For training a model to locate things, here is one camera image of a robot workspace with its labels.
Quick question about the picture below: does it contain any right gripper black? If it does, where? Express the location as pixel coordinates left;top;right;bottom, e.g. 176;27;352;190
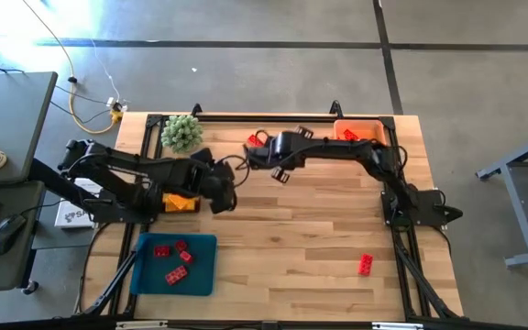
245;125;314;184

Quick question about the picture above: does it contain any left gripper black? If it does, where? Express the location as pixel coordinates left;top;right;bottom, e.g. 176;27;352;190
193;147;238;215

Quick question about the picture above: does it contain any long red toy brick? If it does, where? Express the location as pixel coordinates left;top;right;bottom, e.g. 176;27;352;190
164;265;189;287

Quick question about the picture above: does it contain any black mesh basket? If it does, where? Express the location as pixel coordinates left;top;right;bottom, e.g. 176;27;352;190
157;188;203;215

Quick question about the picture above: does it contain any green potted plant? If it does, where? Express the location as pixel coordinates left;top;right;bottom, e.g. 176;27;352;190
160;114;204;155

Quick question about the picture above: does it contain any blue plastic tray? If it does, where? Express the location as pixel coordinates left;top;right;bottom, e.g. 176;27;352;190
129;232;218;297

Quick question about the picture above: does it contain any orange translucent plastic bin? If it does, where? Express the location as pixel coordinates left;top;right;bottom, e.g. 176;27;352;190
332;118;388;147

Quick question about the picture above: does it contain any yellow power plug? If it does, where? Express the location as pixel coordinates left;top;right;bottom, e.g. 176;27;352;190
107;95;128;126

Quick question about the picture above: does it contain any white printed box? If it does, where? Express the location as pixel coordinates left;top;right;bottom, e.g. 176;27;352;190
54;177;109;229

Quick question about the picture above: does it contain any black diagonal support beam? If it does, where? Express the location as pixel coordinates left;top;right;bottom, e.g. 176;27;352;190
27;158;105;212

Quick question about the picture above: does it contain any black computer mouse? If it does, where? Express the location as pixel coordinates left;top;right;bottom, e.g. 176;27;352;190
0;214;28;256

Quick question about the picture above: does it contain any dark gray desk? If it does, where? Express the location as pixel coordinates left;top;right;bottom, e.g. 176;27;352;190
0;180;46;294

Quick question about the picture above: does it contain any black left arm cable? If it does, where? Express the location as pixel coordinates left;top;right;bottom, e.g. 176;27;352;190
217;154;252;187

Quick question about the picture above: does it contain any black metal rig frame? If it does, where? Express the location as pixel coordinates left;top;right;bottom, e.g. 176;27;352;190
80;99;462;322

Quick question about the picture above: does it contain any white floor cable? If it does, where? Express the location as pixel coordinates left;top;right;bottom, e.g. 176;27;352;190
90;38;126;109

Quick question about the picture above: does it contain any silver metal bracket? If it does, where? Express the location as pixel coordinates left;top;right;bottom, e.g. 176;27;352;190
371;322;424;330
115;320;170;330

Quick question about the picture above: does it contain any yellow floor cable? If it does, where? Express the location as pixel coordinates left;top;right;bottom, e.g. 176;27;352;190
19;0;123;136

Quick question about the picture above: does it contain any gray metal desk frame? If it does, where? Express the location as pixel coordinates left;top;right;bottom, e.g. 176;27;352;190
476;126;528;270

